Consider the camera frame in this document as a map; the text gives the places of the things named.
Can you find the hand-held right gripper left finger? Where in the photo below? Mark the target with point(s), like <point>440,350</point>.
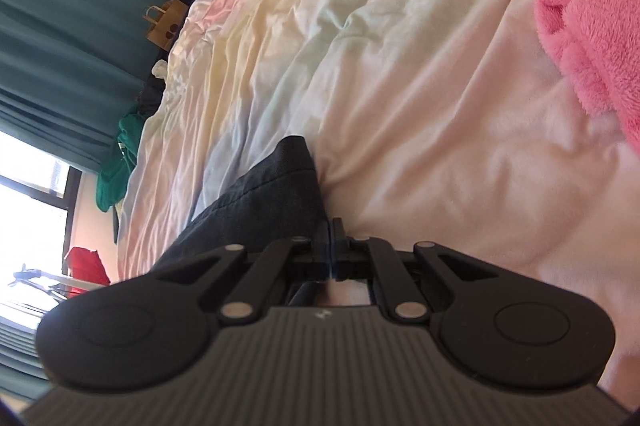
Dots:
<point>320,256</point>

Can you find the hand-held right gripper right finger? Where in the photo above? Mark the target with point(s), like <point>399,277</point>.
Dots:
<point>340,258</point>

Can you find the black pants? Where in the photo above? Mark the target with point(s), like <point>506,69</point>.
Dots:
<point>270,206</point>

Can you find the dark clothes pile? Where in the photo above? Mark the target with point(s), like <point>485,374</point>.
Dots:
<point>149,98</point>

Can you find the pastel bed sheet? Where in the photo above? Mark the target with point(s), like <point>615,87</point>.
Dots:
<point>400,80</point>

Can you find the green garment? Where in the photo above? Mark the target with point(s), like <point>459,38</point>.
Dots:
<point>117,160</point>

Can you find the red garment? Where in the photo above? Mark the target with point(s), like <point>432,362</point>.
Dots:
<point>85,263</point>

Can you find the white garment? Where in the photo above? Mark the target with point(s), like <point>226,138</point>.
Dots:
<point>159,68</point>

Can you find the brown paper bag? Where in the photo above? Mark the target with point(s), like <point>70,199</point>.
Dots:
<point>165,23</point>

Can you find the black framed window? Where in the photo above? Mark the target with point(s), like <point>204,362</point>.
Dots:
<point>30,216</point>

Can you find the pink fluffy blanket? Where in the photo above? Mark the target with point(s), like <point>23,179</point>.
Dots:
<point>595,15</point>

